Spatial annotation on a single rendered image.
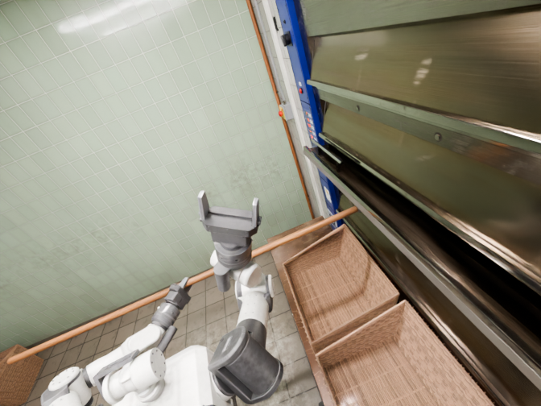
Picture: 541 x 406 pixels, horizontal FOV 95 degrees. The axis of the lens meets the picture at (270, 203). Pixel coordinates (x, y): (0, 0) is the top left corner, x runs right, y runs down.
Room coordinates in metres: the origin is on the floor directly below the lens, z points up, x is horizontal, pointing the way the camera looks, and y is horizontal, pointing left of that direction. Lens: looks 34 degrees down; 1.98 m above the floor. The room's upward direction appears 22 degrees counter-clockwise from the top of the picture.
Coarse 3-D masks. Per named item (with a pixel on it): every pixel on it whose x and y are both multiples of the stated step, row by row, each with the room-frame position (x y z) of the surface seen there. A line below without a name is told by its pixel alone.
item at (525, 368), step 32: (352, 160) 0.95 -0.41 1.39; (384, 192) 0.66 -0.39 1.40; (416, 224) 0.47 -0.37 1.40; (448, 256) 0.34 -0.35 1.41; (480, 256) 0.32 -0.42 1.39; (480, 288) 0.25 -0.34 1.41; (512, 288) 0.23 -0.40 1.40; (480, 320) 0.19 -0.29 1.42; (512, 320) 0.18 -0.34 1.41; (512, 352) 0.13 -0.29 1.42
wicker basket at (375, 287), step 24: (336, 240) 1.14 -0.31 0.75; (288, 264) 1.14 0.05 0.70; (312, 264) 1.14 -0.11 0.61; (336, 264) 1.09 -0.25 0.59; (360, 264) 0.91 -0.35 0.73; (336, 288) 0.92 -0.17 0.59; (360, 288) 0.86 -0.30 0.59; (384, 288) 0.69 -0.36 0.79; (312, 312) 0.83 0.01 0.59; (336, 312) 0.78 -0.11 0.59; (360, 312) 0.73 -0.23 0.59; (384, 312) 0.60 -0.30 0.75; (336, 336) 0.60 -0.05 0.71
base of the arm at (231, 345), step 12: (228, 336) 0.38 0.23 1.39; (240, 336) 0.35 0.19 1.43; (228, 348) 0.34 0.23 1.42; (240, 348) 0.32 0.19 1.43; (216, 360) 0.33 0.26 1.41; (228, 360) 0.31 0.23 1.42; (216, 372) 0.31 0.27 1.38; (228, 372) 0.31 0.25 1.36; (228, 384) 0.29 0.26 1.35; (240, 384) 0.29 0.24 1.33; (276, 384) 0.26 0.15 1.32; (240, 396) 0.28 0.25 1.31; (252, 396) 0.27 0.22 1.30; (264, 396) 0.25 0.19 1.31
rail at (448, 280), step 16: (320, 160) 0.98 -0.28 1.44; (336, 176) 0.81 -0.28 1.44; (352, 192) 0.68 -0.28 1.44; (368, 208) 0.58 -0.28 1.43; (384, 224) 0.50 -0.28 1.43; (400, 240) 0.43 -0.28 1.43; (416, 256) 0.37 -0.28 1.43; (432, 272) 0.31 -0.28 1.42; (448, 288) 0.27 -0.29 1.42; (464, 288) 0.25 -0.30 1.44; (480, 304) 0.21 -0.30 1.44; (496, 320) 0.18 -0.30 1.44; (512, 336) 0.15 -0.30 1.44; (528, 352) 0.12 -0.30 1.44
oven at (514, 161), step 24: (312, 48) 1.20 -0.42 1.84; (336, 96) 1.01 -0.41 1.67; (384, 120) 0.69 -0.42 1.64; (408, 120) 0.58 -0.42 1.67; (456, 144) 0.43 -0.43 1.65; (480, 144) 0.38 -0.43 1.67; (504, 144) 0.33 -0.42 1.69; (504, 168) 0.32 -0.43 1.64; (528, 168) 0.29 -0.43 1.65; (336, 192) 1.25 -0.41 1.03
